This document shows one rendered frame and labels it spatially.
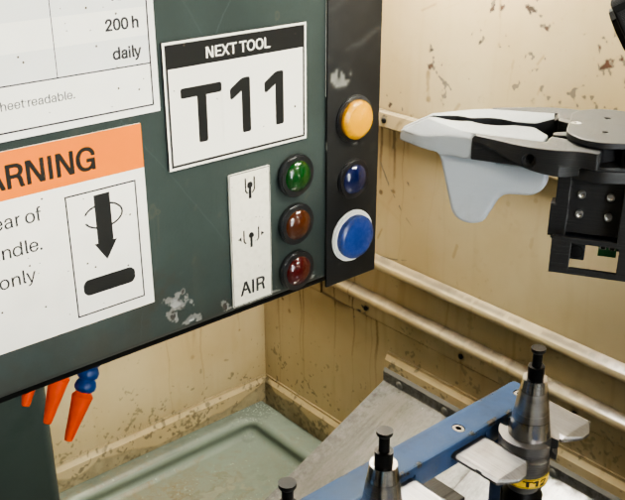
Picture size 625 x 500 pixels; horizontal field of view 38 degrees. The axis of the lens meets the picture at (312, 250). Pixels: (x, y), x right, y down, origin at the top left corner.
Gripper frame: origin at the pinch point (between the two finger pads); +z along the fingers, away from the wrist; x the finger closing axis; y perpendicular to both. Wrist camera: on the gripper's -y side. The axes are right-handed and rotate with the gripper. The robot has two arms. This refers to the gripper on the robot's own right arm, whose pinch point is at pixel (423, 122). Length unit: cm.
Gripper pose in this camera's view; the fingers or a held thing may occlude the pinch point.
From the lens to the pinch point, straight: 57.1
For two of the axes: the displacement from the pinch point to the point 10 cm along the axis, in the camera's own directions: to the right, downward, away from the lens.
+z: -9.5, -1.3, 3.0
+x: 3.3, -3.8, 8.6
